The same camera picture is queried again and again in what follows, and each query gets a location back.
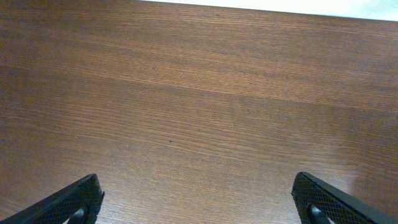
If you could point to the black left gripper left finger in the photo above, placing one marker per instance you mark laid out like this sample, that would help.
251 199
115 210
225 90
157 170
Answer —
79 202

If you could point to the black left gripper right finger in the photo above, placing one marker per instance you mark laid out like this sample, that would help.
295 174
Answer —
319 202

